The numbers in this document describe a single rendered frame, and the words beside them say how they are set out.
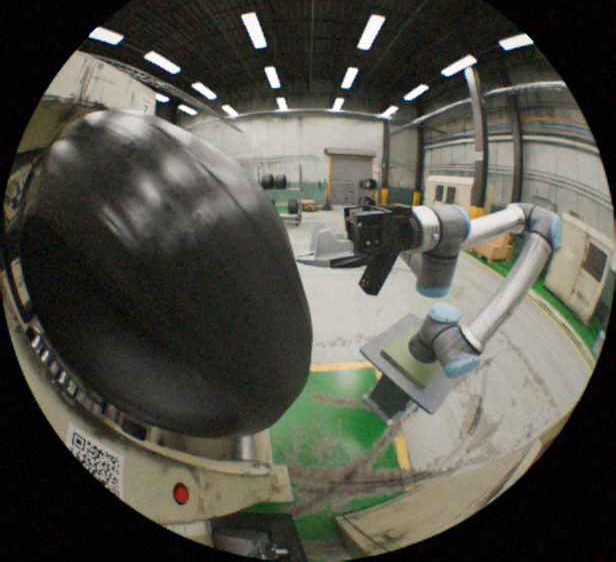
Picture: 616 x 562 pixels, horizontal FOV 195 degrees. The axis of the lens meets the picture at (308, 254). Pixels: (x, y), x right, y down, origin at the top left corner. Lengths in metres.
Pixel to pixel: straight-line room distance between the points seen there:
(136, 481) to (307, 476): 1.17
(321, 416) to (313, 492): 0.56
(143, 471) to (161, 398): 0.34
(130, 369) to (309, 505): 1.15
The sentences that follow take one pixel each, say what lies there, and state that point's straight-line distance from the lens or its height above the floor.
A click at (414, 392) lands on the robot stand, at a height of 0.60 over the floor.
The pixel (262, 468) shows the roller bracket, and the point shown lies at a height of 0.95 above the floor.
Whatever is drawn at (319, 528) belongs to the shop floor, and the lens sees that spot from 1.44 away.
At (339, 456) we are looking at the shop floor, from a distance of 1.39.
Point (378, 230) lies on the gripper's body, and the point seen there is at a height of 1.30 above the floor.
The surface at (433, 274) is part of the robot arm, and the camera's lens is 0.44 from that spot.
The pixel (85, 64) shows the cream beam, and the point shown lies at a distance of 0.62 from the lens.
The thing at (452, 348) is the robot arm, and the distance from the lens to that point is 0.79.
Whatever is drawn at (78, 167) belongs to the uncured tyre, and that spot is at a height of 1.40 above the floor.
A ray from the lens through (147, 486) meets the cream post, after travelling 0.30.
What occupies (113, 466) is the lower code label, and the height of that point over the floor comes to 1.20.
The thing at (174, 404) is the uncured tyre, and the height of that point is 0.91.
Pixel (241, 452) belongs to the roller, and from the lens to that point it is 0.47.
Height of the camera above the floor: 1.37
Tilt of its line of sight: 23 degrees down
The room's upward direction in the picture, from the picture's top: straight up
